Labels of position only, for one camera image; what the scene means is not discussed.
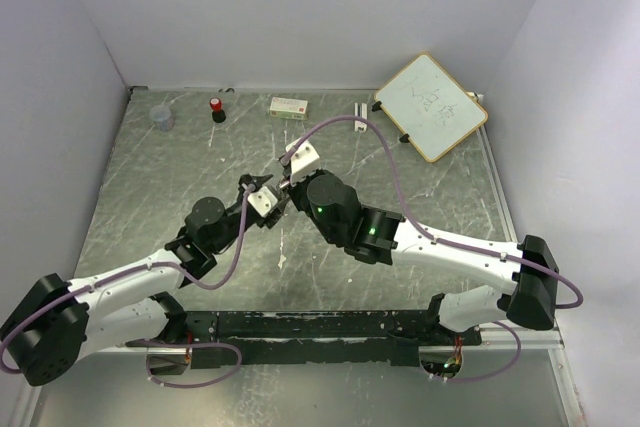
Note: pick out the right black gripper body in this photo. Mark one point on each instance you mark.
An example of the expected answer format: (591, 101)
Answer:
(298, 196)

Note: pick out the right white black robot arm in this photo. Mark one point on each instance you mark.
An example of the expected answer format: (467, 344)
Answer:
(516, 281)

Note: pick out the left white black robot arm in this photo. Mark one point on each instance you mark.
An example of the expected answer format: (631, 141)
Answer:
(59, 322)

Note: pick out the red black stamp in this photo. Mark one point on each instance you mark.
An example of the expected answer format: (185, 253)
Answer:
(217, 112)

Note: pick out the white green staple box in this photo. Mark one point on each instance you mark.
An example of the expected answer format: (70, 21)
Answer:
(288, 108)

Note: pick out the white stapler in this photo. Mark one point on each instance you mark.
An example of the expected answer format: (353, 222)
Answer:
(361, 113)

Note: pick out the clear plastic cup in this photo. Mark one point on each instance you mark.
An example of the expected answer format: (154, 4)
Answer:
(162, 118)

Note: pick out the yellow framed whiteboard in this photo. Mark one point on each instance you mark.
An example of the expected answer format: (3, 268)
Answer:
(430, 107)

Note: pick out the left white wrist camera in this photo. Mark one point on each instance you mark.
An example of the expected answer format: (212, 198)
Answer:
(264, 201)

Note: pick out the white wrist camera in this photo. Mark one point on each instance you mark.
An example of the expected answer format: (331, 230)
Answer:
(304, 162)
(264, 201)

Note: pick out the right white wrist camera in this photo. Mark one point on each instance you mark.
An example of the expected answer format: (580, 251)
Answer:
(304, 162)

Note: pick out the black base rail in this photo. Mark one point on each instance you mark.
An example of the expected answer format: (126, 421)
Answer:
(295, 338)

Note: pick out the aluminium extrusion rail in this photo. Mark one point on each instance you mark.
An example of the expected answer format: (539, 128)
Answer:
(500, 335)

